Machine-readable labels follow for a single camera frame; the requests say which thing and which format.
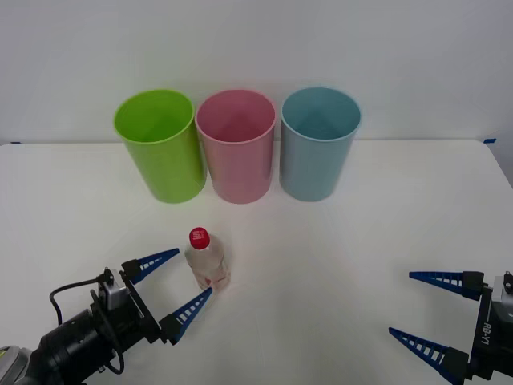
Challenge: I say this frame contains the pale blue plastic waste bin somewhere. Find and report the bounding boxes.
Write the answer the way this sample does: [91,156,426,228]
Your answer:
[279,86,363,203]

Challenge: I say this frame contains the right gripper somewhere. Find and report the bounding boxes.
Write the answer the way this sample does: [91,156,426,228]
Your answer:
[388,270,513,385]

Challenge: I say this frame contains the green plastic waste bin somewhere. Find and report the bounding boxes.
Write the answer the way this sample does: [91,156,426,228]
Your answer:
[114,88,208,205]

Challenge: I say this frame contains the clear bottle with red cap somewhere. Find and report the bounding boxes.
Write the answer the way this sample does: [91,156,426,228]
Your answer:
[184,226,233,294]

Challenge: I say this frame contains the pink plastic waste bin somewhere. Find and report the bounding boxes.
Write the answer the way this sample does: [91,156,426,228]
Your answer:
[195,88,278,205]

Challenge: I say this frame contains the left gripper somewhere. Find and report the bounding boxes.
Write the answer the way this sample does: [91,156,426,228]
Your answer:
[91,247,214,356]

